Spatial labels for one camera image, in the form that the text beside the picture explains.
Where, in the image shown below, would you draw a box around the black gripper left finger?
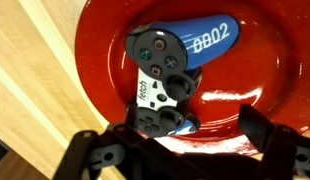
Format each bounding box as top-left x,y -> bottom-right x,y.
53,103 -> 152,180

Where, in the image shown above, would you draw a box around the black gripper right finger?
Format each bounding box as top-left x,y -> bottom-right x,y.
237,104 -> 310,180

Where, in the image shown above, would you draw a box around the blue black game controller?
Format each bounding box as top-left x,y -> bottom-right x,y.
125,14 -> 240,138

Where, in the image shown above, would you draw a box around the red plate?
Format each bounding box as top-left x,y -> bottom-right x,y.
75,0 -> 310,154

